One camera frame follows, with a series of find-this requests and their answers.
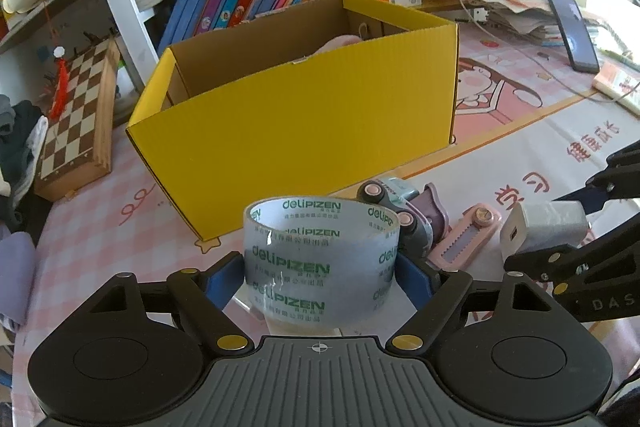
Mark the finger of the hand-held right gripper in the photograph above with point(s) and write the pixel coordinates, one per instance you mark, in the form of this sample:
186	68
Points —
595	198
530	263

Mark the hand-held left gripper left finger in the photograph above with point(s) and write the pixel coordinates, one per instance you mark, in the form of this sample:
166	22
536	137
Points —
222	279

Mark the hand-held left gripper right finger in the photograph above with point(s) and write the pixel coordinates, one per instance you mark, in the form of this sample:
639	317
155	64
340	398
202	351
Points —
411	282

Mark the white USB charger plug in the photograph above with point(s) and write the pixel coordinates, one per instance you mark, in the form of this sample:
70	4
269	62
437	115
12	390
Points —
545	227

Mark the pastel toy car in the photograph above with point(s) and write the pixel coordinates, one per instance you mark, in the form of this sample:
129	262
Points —
395	199

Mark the clear packing tape roll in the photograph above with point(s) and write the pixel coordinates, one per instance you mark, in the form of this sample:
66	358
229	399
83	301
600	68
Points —
320	257

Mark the yellow cardboard box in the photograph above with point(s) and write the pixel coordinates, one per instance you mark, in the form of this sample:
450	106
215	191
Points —
300	132

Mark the pink utility knife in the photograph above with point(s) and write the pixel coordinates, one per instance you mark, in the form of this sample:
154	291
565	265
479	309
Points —
467	239

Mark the pink printed tablecloth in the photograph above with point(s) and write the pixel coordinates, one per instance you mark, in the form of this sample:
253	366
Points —
125	217

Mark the black smartphone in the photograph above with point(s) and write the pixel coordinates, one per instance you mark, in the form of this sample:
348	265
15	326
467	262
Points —
575	32

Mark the stack of papers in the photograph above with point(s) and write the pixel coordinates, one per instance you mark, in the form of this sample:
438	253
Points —
515	14

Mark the purple folded cloth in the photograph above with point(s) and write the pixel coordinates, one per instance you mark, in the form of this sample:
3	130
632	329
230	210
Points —
15	277

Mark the wooden folding chessboard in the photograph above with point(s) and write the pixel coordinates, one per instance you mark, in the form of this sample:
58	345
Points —
77	122

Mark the pile of clothes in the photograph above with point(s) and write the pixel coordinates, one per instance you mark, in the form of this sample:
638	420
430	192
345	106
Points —
20	147

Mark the pink soft item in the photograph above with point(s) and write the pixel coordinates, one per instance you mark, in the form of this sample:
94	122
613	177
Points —
340	44

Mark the red tassel charm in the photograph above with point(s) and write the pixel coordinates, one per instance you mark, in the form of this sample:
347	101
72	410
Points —
60	92

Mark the white bookshelf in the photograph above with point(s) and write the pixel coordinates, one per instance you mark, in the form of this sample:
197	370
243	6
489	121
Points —
120	7

